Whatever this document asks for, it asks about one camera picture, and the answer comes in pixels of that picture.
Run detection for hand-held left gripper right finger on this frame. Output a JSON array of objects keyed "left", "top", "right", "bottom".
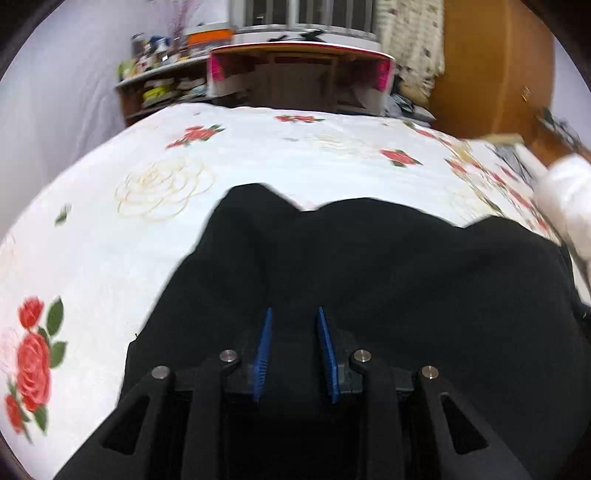
[{"left": 316, "top": 307, "right": 536, "bottom": 480}]

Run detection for black coat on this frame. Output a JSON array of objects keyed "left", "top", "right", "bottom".
[{"left": 119, "top": 183, "right": 591, "bottom": 480}]

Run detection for cluttered wooden shelf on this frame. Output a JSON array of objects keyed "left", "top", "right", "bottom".
[{"left": 115, "top": 58, "right": 209, "bottom": 129}]

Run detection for wooden desk with pink sides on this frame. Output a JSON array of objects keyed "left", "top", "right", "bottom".
[{"left": 206, "top": 40, "right": 397, "bottom": 117}]

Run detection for wooden wardrobe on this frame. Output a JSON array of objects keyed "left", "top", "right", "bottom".
[{"left": 427, "top": 0, "right": 556, "bottom": 141}]

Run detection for barred window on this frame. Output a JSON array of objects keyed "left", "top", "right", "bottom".
[{"left": 228, "top": 0, "right": 380, "bottom": 34}]

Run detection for patterned curtain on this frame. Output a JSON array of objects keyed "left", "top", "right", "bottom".
[{"left": 375, "top": 0, "right": 446, "bottom": 81}]

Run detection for storage box with orange lid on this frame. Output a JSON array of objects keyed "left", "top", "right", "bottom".
[{"left": 184, "top": 25, "right": 237, "bottom": 51}]

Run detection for white duvet roll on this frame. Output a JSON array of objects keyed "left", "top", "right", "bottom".
[{"left": 534, "top": 154, "right": 591, "bottom": 252}]

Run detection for wooden headboard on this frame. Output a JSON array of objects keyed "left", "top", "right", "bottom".
[{"left": 536, "top": 107, "right": 591, "bottom": 155}]

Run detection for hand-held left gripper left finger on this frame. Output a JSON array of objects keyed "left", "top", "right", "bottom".
[{"left": 53, "top": 307, "right": 273, "bottom": 480}]

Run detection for pile of clothes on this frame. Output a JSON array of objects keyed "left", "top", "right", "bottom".
[{"left": 384, "top": 91, "right": 435, "bottom": 124}]

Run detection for floral bedspread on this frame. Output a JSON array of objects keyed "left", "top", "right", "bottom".
[{"left": 0, "top": 102, "right": 571, "bottom": 464}]

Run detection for bare decorative branches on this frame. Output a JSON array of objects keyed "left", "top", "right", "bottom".
[{"left": 170, "top": 0, "right": 201, "bottom": 38}]

